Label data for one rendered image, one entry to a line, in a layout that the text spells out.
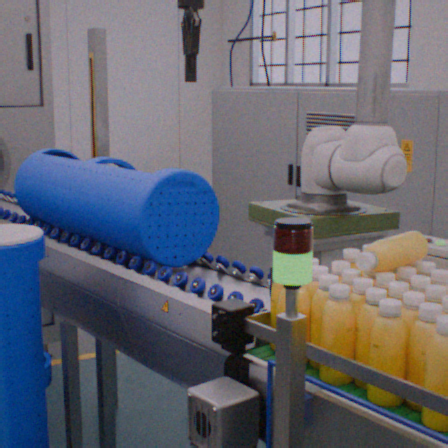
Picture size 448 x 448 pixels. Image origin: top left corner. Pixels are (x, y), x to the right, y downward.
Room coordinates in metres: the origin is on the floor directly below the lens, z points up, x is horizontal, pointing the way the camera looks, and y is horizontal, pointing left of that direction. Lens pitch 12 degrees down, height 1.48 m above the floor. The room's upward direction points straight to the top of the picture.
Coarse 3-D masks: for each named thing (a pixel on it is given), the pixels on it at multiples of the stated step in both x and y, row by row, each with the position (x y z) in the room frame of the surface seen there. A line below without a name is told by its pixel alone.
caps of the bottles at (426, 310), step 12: (420, 276) 1.37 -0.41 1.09; (432, 276) 1.40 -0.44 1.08; (444, 276) 1.39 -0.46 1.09; (372, 288) 1.28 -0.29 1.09; (396, 288) 1.30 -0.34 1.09; (408, 288) 1.31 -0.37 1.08; (420, 288) 1.34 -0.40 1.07; (432, 288) 1.28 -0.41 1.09; (444, 288) 1.28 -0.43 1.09; (372, 300) 1.26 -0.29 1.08; (384, 300) 1.21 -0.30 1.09; (396, 300) 1.21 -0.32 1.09; (408, 300) 1.23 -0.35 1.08; (420, 300) 1.23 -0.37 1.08; (444, 300) 1.22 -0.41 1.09; (384, 312) 1.19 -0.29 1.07; (396, 312) 1.19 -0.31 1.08; (420, 312) 1.17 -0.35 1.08; (432, 312) 1.16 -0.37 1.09; (444, 324) 1.09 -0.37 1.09
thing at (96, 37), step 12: (96, 36) 2.97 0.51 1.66; (96, 48) 2.96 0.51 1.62; (96, 60) 2.96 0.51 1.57; (96, 72) 2.96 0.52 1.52; (96, 84) 2.96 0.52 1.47; (96, 96) 2.96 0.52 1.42; (96, 108) 2.96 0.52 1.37; (108, 108) 3.00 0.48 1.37; (96, 120) 2.96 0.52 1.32; (108, 120) 2.99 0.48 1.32; (96, 132) 2.96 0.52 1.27; (108, 132) 2.99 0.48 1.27; (96, 144) 2.96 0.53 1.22; (108, 144) 2.99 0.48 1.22; (96, 156) 2.97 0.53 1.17; (108, 156) 2.99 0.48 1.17
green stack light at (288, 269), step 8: (280, 256) 1.08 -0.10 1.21; (288, 256) 1.08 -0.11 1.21; (296, 256) 1.07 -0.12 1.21; (304, 256) 1.08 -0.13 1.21; (280, 264) 1.08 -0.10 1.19; (288, 264) 1.07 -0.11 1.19; (296, 264) 1.07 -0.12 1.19; (304, 264) 1.08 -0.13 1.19; (280, 272) 1.08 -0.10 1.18; (288, 272) 1.07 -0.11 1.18; (296, 272) 1.07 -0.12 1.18; (304, 272) 1.08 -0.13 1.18; (280, 280) 1.08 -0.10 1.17; (288, 280) 1.07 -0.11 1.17; (296, 280) 1.07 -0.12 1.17; (304, 280) 1.08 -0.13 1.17
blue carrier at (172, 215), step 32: (32, 160) 2.54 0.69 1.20; (64, 160) 2.39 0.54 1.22; (96, 160) 2.27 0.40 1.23; (32, 192) 2.43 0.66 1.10; (64, 192) 2.24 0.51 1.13; (96, 192) 2.09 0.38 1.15; (128, 192) 1.97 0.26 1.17; (160, 192) 1.93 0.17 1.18; (192, 192) 1.99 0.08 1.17; (64, 224) 2.29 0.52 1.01; (96, 224) 2.08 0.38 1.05; (128, 224) 1.92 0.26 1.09; (160, 224) 1.92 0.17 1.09; (192, 224) 1.99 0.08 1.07; (160, 256) 1.92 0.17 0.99; (192, 256) 1.99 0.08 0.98
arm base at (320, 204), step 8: (304, 200) 2.28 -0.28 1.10; (312, 200) 2.25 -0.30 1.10; (320, 200) 2.24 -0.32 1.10; (328, 200) 2.24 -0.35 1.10; (336, 200) 2.24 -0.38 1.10; (344, 200) 2.27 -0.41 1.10; (296, 208) 2.30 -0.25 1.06; (304, 208) 2.27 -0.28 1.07; (312, 208) 2.23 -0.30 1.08; (320, 208) 2.21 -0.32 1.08; (328, 208) 2.22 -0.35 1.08; (336, 208) 2.23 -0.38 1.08; (344, 208) 2.25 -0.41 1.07; (352, 208) 2.27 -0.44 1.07
